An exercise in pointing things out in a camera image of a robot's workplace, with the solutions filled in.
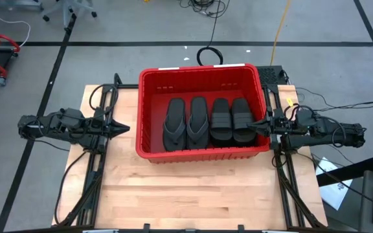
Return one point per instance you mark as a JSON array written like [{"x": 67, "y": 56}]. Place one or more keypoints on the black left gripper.
[{"x": 100, "y": 131}]

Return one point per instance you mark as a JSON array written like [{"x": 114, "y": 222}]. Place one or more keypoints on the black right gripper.
[{"x": 280, "y": 127}]

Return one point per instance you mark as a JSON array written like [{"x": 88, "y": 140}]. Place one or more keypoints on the black flip-flop sandal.
[
  {"x": 176, "y": 110},
  {"x": 199, "y": 108}
]

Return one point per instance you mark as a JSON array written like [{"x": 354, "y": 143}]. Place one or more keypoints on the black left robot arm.
[{"x": 44, "y": 127}]

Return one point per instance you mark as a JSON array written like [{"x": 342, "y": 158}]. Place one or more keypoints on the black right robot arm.
[{"x": 335, "y": 132}]

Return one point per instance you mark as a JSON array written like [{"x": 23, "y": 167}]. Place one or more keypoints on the red plastic ribbed bin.
[{"x": 202, "y": 81}]

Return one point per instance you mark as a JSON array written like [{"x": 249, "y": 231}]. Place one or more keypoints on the black perforated computer case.
[{"x": 270, "y": 75}]

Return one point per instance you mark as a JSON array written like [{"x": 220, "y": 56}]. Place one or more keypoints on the black floor beam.
[{"x": 348, "y": 171}]

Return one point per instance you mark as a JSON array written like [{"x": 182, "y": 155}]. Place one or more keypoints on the white paper sheet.
[{"x": 335, "y": 194}]

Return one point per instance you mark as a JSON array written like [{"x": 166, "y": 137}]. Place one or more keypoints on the black table clamp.
[
  {"x": 146, "y": 226},
  {"x": 241, "y": 227}
]

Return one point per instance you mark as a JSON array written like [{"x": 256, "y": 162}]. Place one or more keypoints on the white office chair base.
[{"x": 68, "y": 9}]

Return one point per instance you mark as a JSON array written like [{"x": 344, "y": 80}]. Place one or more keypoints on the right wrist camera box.
[{"x": 304, "y": 119}]

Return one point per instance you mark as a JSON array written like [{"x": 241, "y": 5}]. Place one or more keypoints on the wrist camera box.
[
  {"x": 304, "y": 119},
  {"x": 71, "y": 117}
]

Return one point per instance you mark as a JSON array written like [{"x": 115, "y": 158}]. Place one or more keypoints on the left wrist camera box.
[{"x": 71, "y": 117}]

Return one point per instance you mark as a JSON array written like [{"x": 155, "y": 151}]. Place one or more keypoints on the black aluminium table frame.
[{"x": 290, "y": 207}]

